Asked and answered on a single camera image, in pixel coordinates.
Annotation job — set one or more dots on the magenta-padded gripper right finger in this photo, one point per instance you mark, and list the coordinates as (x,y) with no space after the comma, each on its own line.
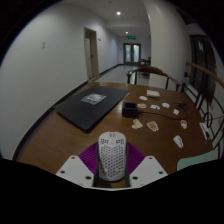
(148,168)

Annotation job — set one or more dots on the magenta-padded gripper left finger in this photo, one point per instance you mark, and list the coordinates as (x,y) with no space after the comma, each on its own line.
(75,168)

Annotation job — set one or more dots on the white perforated computer mouse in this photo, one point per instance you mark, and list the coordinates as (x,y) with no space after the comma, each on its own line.
(112,156)

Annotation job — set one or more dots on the white outlined sticker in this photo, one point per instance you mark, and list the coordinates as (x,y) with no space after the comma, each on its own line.
(178,141)

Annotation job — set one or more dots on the orange and white sticker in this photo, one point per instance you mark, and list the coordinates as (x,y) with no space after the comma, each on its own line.
(152,126)

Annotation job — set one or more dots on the tan shaped sticker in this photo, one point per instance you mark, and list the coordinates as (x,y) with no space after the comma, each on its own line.
(136,124)

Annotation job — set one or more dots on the red and white sticker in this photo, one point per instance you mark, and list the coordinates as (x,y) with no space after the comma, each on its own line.
(183,124)

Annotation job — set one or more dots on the small white sticker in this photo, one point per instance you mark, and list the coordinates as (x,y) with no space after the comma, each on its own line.
(176,111)
(143,98)
(155,107)
(165,105)

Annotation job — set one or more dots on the small black box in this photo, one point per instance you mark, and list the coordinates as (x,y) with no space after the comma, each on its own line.
(129,109)

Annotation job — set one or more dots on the small orange sticker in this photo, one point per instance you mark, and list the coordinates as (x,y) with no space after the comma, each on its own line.
(141,105)

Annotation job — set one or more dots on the closed black laptop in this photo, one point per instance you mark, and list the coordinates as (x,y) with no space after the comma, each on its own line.
(88,106)

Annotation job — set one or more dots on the white notepad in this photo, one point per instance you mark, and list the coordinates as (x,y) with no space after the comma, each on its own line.
(204,130)

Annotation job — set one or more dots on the beige flat block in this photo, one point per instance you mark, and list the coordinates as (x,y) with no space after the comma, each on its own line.
(153,93)

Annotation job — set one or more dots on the wooden armchair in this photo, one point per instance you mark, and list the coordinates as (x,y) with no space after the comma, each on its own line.
(150,69)

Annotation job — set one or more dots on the black railing with wooden handrail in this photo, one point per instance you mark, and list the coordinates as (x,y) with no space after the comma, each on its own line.
(208,71)

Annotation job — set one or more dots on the glass double door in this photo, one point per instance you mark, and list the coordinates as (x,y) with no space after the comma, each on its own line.
(132,53)

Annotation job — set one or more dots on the dark framed window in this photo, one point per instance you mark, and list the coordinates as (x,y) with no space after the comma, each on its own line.
(200,63)

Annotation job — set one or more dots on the green exit sign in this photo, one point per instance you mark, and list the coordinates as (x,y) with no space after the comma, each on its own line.
(131,37)

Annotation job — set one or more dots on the side door with frame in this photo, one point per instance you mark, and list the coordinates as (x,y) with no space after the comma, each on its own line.
(91,53)

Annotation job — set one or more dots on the white wall switch plate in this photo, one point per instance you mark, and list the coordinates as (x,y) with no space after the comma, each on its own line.
(43,45)

